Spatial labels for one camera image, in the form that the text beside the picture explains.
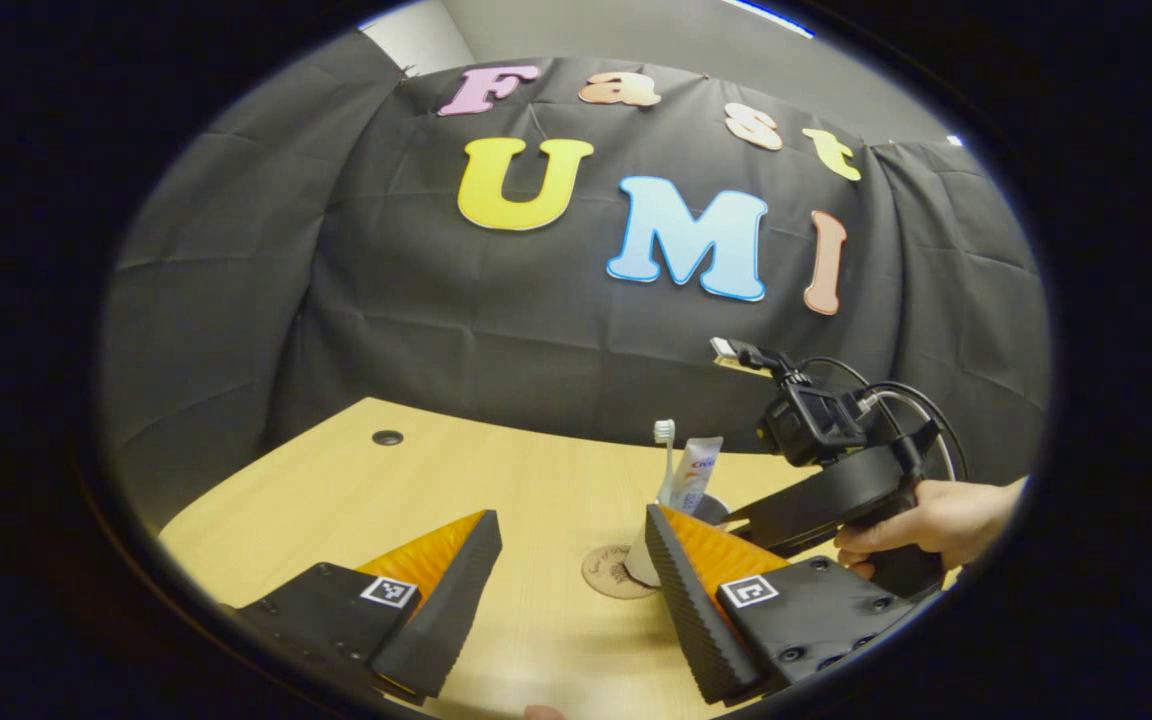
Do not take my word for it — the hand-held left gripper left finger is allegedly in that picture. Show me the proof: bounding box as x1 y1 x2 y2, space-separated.
231 510 504 706

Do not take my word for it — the wooden desktop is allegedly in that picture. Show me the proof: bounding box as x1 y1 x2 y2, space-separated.
158 397 962 720

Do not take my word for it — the black camera cable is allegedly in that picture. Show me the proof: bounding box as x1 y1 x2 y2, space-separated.
796 355 969 483

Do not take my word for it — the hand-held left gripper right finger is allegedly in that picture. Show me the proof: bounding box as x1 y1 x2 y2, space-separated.
644 503 922 706

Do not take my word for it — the black backdrop cloth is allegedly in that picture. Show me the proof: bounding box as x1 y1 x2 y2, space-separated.
101 55 1052 531

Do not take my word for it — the white toothpaste tube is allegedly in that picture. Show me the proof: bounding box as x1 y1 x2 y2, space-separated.
671 436 724 518

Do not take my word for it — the white toothbrush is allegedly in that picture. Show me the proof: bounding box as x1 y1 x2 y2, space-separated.
653 419 678 507

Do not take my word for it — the white cup with wooden handle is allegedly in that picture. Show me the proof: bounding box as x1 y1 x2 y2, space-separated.
624 495 733 588

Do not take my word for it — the round wooden coaster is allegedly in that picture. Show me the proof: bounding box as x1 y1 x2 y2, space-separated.
581 544 659 601

